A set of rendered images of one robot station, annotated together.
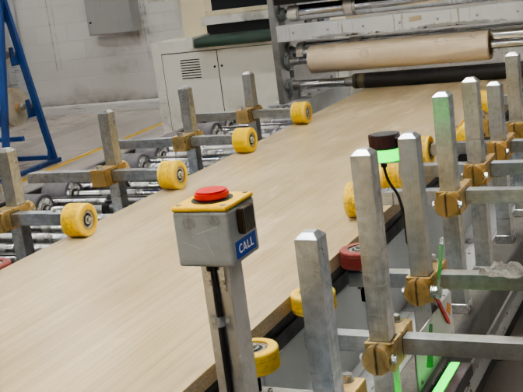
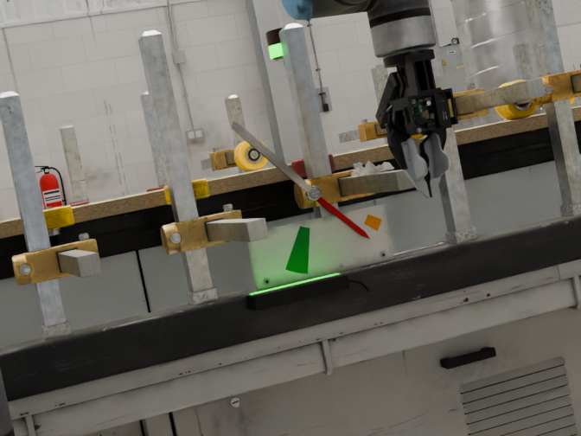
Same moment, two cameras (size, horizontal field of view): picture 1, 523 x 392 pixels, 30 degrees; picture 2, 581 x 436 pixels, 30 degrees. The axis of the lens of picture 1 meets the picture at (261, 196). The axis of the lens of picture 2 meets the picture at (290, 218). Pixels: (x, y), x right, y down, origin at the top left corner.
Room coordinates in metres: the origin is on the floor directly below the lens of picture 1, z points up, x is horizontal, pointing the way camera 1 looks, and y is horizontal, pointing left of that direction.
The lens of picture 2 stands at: (0.38, -1.62, 0.91)
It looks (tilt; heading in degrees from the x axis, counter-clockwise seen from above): 3 degrees down; 46
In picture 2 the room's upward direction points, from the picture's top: 11 degrees counter-clockwise
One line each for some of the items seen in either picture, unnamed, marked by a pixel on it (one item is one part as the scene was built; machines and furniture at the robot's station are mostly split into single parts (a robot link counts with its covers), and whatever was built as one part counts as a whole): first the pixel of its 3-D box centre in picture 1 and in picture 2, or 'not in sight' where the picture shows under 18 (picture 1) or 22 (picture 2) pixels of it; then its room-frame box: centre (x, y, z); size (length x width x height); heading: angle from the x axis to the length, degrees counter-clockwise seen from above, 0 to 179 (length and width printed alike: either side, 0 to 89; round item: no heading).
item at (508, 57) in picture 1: (517, 138); not in sight; (2.65, -0.73, 0.92); 0.03 x 0.03 x 0.48; 64
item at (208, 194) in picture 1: (212, 196); not in sight; (1.08, 0.06, 1.22); 0.04 x 0.04 x 0.02
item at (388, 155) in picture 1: (385, 153); (285, 49); (1.78, -0.24, 1.11); 0.06 x 0.06 x 0.02
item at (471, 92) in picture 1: (478, 180); (556, 97); (2.20, -0.50, 0.93); 0.03 x 0.03 x 0.48; 64
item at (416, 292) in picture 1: (424, 281); (333, 188); (1.78, -0.29, 0.85); 0.13 x 0.06 x 0.05; 154
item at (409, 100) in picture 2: not in sight; (417, 94); (1.63, -0.63, 0.97); 0.09 x 0.08 x 0.12; 64
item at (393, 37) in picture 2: not in sight; (405, 39); (1.64, -0.62, 1.05); 0.10 x 0.09 x 0.05; 154
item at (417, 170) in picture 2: not in sight; (419, 168); (1.62, -0.62, 0.86); 0.06 x 0.03 x 0.09; 64
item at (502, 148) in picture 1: (500, 147); not in sight; (2.45, -0.63, 0.95); 0.13 x 0.06 x 0.05; 154
